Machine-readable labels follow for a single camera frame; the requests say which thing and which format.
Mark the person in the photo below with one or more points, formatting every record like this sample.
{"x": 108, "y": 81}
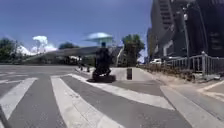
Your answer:
{"x": 102, "y": 58}

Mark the dark scooter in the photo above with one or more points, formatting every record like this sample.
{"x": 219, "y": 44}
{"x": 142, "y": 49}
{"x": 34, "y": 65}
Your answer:
{"x": 101, "y": 78}

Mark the green tree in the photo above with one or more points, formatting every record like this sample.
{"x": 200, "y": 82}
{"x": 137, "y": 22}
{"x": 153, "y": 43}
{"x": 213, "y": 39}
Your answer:
{"x": 133, "y": 45}

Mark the pale umbrella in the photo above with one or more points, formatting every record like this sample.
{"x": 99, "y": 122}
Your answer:
{"x": 99, "y": 36}

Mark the pale pavement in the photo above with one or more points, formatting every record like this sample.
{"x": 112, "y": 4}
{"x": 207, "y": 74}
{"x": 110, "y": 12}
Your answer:
{"x": 146, "y": 77}

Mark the white car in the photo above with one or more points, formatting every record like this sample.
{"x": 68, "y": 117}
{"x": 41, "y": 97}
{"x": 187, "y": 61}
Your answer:
{"x": 155, "y": 61}

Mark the footbridge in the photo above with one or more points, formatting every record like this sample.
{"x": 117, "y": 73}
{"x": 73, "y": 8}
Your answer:
{"x": 66, "y": 53}

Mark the low bushes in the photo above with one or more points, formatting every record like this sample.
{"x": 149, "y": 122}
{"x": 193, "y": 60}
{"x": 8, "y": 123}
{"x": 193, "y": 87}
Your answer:
{"x": 166, "y": 70}

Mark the white zebra crossing stripes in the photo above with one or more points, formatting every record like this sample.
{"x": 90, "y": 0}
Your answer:
{"x": 71, "y": 106}

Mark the street lamp pole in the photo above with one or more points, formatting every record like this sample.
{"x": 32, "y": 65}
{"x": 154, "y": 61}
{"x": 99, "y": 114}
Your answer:
{"x": 186, "y": 40}

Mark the grey asphalt road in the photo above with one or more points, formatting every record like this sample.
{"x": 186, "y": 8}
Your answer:
{"x": 40, "y": 106}

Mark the grey metal railing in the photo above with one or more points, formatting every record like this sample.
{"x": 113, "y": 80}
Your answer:
{"x": 203, "y": 63}

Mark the dark tall building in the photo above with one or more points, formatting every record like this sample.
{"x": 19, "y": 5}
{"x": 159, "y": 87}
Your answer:
{"x": 206, "y": 26}

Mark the group of trees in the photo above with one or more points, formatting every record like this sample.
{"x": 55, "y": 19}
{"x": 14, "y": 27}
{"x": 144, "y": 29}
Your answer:
{"x": 6, "y": 48}

